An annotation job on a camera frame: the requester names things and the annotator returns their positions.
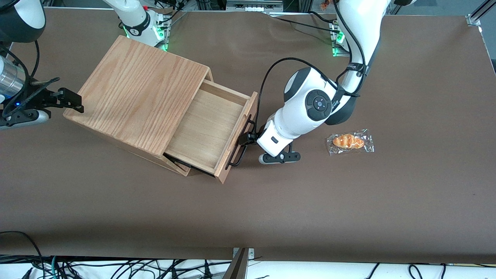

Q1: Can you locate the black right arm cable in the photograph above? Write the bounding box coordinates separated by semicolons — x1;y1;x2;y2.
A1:
30;40;41;78

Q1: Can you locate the wooden drawer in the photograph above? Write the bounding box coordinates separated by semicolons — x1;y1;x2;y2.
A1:
163;79;259;185

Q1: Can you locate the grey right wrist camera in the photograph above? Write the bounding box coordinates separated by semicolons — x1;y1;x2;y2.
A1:
0;110;51;130

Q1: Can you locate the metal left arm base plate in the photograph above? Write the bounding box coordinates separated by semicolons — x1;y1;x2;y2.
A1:
331;19;351;58

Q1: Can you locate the aluminium profile bracket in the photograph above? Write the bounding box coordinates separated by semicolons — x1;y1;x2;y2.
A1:
223;247;255;279

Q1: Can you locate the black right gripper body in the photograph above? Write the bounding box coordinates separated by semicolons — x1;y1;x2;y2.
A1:
0;81;59;119

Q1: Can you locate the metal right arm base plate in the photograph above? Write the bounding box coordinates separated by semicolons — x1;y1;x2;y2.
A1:
154;10;172;52

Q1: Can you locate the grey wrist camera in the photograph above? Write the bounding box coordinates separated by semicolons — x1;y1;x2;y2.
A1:
0;110;51;130
258;151;301;165

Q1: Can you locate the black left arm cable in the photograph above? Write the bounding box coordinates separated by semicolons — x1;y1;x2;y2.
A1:
257;0;367;134

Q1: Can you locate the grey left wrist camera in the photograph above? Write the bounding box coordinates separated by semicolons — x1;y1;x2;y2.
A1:
258;151;301;165

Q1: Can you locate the black looped floor cable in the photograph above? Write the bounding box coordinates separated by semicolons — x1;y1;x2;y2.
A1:
0;231;45;272

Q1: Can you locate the bread in clear wrapper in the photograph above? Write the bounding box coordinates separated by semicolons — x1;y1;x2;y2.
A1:
325;129;375;156

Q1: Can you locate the wooden drawer cabinet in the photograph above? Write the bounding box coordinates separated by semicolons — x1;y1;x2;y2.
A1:
63;35;214;177

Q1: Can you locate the black metal drawer handle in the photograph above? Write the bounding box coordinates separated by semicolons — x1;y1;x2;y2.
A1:
226;114;257;168

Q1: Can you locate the short black table cable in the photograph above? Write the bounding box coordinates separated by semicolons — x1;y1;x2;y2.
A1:
308;10;342;25

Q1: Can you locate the long black table cable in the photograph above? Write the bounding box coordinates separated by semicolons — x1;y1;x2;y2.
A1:
267;14;340;33

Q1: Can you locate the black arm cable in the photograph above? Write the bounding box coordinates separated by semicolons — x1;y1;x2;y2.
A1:
257;0;367;134
30;40;41;78

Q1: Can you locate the aluminium corner frame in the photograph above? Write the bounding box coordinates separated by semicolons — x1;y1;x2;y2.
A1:
466;0;496;27

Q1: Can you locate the grey background equipment box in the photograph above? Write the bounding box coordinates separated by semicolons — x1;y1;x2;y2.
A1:
226;0;284;12

